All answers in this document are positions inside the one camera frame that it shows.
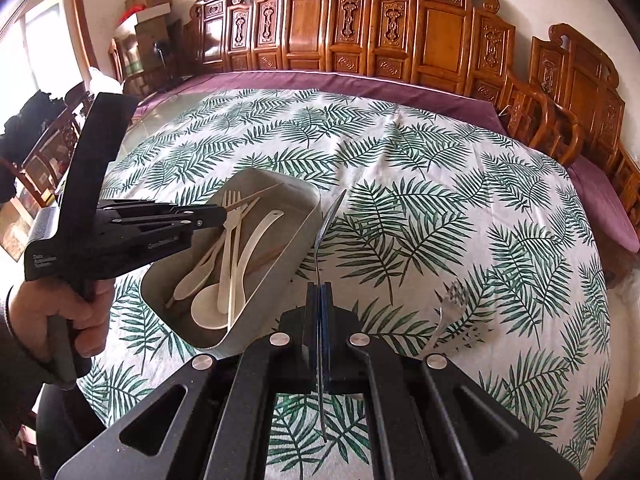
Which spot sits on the cream plastic fork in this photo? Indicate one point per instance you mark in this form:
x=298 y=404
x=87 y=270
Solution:
x=232 y=240

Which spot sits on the metal knife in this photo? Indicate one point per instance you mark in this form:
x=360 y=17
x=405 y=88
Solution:
x=327 y=222

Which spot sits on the wooden dining chair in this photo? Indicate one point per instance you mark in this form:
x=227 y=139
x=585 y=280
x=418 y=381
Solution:
x=50 y=150

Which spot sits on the wooden framed window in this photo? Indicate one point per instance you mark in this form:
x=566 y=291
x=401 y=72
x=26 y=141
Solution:
x=45 y=50

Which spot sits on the wooden chair left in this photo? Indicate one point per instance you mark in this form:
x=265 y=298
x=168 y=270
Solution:
x=30 y=110

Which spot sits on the white flat box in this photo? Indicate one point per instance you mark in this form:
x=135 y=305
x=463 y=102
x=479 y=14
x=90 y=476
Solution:
x=145 y=15

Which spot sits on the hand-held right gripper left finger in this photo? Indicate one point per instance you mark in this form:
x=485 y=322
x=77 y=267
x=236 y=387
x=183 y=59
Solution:
x=312 y=320

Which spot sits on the white soup spoon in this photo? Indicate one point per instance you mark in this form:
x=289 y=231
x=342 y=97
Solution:
x=210 y=307

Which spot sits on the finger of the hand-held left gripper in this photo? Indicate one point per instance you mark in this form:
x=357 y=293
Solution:
x=200 y=211
x=165 y=226

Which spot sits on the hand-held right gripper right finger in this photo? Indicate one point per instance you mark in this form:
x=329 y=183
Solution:
x=327 y=320

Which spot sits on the carved wooden bench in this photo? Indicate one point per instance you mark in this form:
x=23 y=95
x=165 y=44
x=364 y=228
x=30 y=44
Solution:
x=375 y=25

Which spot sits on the grey metal tray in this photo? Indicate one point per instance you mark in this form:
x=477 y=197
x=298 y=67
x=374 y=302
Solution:
x=280 y=280

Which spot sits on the cream plastic knife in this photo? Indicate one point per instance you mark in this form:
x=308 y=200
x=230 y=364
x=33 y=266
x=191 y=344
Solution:
x=226 y=285

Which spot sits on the carved wooden armchair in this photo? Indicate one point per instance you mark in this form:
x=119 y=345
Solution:
x=220 y=35
x=575 y=90

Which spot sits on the cream plastic spoon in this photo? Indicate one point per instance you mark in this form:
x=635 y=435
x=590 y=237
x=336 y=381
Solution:
x=185 y=285

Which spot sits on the wooden armrest frame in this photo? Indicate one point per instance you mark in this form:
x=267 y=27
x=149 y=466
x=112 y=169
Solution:
x=630 y=175

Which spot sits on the leaf print cloth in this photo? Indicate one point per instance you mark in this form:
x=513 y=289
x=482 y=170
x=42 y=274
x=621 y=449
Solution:
x=425 y=185

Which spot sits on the person's left hand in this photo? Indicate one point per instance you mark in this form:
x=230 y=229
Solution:
x=95 y=320

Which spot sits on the wooden chopstick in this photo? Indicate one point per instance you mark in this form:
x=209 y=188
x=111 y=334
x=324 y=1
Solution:
x=265 y=195

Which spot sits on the person's left forearm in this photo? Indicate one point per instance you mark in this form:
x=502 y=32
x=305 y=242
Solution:
x=20 y=360

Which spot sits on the clear plastic fork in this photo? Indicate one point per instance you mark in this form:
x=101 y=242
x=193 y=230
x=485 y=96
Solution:
x=440 y=325

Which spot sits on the large cardboard box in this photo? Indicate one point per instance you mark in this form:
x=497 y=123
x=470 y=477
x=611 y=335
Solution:
x=150 y=35

